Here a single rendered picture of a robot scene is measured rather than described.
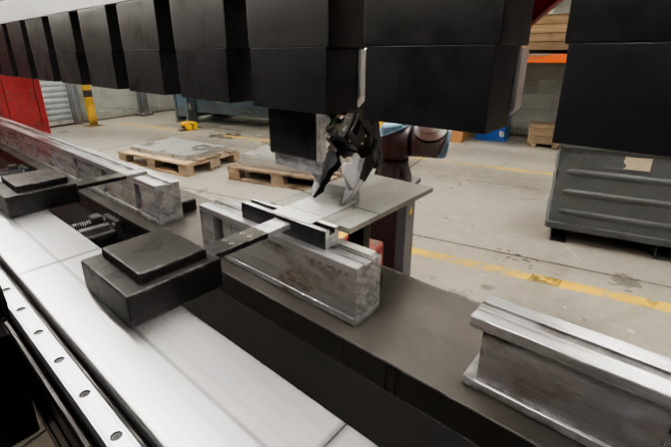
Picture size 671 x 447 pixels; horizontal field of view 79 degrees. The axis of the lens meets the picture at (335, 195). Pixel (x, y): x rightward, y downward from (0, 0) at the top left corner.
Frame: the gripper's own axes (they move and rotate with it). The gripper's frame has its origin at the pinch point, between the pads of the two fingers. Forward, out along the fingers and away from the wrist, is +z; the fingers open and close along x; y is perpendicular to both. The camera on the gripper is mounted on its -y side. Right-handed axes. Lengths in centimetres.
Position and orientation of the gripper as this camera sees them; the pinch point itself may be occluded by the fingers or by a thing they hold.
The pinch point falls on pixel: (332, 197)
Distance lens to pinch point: 72.4
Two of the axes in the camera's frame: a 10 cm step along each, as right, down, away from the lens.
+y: -4.8, -4.2, -7.7
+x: 7.8, 2.0, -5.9
